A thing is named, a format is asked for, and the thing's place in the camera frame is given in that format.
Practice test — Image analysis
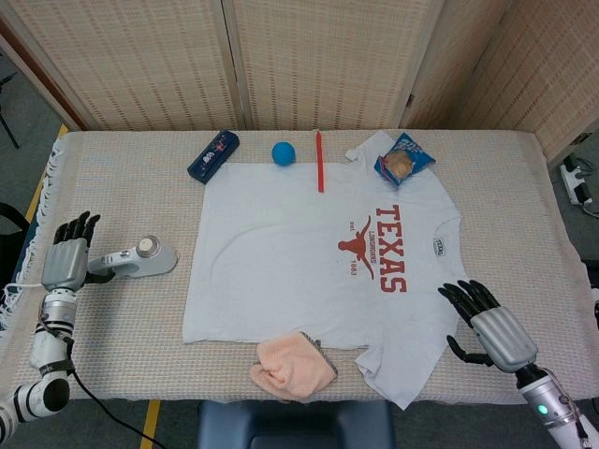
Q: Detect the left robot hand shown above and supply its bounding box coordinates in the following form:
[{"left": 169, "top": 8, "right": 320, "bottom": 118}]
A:
[{"left": 40, "top": 210, "right": 116, "bottom": 294}]

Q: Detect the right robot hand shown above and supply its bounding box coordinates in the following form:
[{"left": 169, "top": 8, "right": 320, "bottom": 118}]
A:
[{"left": 437, "top": 279, "right": 539, "bottom": 374}]

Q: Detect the white steam iron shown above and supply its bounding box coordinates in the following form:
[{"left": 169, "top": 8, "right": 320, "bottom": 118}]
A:
[{"left": 86, "top": 233, "right": 182, "bottom": 281}]

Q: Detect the beige woven tablecloth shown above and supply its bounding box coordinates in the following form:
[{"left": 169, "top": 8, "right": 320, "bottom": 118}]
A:
[{"left": 0, "top": 128, "right": 599, "bottom": 406}]

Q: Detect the black chair leg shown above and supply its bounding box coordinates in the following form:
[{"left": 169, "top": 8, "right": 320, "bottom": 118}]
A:
[{"left": 0, "top": 51, "right": 22, "bottom": 151}]

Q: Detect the white power strip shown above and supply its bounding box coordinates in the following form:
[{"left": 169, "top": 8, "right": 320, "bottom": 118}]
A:
[{"left": 560, "top": 156, "right": 595, "bottom": 206}]

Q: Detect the dark blue rectangular box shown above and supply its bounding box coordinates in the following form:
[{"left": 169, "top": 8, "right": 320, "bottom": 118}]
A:
[{"left": 186, "top": 131, "right": 241, "bottom": 182}]

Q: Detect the blue snack packet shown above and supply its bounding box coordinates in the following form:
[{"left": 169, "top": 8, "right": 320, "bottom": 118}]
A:
[{"left": 373, "top": 132, "right": 437, "bottom": 189}]

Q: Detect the peach waffle towel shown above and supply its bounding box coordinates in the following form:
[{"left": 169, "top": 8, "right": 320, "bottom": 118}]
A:
[{"left": 249, "top": 330, "right": 339, "bottom": 403}]

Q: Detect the dark blue padded seat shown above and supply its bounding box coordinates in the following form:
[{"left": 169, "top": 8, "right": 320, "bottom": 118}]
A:
[{"left": 196, "top": 399, "right": 409, "bottom": 449}]

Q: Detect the white Texas Longhorns T-shirt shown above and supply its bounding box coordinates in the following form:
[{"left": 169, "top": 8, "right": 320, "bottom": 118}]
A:
[{"left": 181, "top": 130, "right": 472, "bottom": 412}]

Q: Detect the blue ball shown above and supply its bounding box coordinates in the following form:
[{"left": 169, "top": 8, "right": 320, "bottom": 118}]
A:
[{"left": 271, "top": 141, "right": 298, "bottom": 167}]

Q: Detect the red stick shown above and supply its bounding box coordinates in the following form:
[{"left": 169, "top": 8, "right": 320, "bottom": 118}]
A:
[{"left": 315, "top": 129, "right": 327, "bottom": 194}]

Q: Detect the beige woven folding screen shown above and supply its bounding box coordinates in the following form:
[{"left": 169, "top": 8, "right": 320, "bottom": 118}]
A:
[{"left": 0, "top": 0, "right": 599, "bottom": 160}]

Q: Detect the white iron power cord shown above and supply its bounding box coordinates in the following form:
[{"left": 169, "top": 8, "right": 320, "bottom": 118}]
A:
[{"left": 0, "top": 279, "right": 46, "bottom": 295}]

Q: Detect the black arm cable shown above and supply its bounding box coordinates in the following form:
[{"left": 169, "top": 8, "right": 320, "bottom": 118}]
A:
[{"left": 67, "top": 364, "right": 165, "bottom": 449}]

